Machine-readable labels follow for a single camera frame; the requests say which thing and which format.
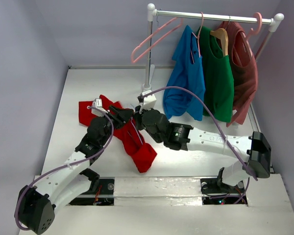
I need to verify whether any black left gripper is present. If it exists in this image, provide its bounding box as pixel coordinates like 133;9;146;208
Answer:
99;106;133;146

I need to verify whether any light blue wire hanger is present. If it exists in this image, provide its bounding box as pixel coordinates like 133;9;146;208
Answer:
130;104;143;145

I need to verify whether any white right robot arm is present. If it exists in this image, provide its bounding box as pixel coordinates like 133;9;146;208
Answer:
134;106;271;192

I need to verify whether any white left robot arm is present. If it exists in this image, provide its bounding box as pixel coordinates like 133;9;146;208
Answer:
14;106;134;235

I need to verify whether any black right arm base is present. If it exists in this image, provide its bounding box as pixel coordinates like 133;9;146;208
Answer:
200;167;248;205

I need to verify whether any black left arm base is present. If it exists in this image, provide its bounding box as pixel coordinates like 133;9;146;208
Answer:
69;169;115;206

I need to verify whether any blue t-shirt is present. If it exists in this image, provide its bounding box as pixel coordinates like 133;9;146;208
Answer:
163;25;205;121

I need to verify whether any green t-shirt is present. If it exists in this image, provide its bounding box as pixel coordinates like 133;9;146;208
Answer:
199;27;234;122

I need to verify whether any dusty red t-shirt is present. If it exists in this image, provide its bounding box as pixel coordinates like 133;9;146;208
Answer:
219;21;258;127

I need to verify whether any wooden hanger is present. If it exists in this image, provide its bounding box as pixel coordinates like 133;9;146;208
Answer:
210;28;228;56

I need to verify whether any thick pink plastic hanger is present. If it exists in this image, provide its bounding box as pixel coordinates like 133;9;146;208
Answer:
245;12;262;41

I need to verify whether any white and chrome clothes rack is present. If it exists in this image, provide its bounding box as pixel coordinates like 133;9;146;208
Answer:
131;3;285;91

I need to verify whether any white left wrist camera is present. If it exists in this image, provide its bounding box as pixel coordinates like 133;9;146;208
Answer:
88;98;107;117

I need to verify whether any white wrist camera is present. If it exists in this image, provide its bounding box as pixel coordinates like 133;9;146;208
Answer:
88;98;107;117
138;90;157;114

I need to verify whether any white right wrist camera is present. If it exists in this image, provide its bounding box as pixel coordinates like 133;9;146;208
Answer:
138;90;157;114

